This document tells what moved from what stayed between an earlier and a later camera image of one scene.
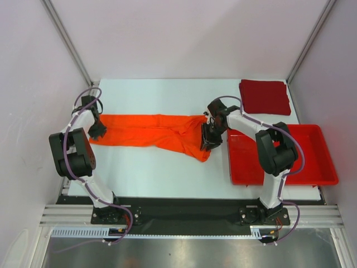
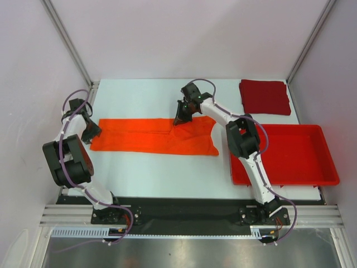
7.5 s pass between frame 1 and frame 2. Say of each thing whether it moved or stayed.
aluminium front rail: stayed
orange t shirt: moved
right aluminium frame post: stayed
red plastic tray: stayed
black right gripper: moved
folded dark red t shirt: stayed
